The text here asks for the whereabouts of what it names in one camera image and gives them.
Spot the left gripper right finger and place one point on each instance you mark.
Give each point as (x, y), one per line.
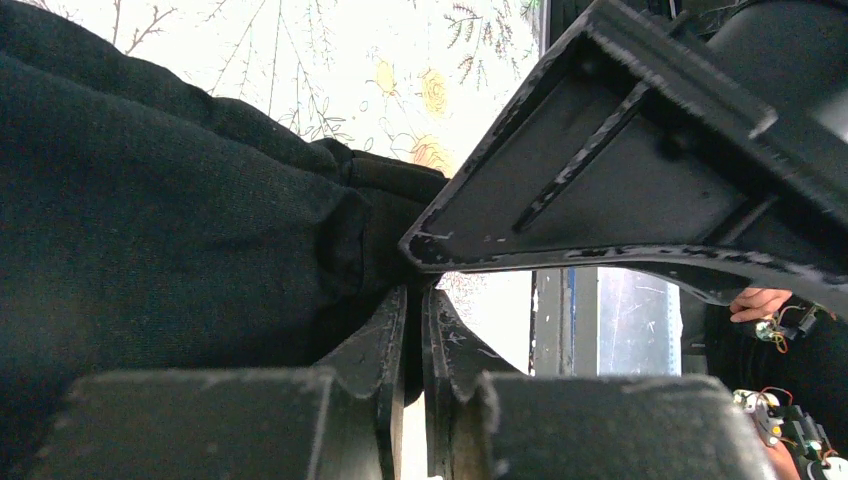
(453, 359)

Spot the floral tablecloth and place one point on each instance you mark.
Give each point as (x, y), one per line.
(412, 81)

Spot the aluminium frame rails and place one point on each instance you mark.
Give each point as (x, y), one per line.
(624, 323)

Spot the person hand in background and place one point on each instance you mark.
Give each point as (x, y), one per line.
(756, 303)

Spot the black underwear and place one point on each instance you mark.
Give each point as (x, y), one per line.
(146, 224)

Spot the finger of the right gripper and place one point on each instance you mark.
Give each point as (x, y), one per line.
(714, 165)

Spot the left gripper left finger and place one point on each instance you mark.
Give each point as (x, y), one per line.
(359, 431)

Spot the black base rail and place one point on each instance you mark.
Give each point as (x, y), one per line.
(552, 323)

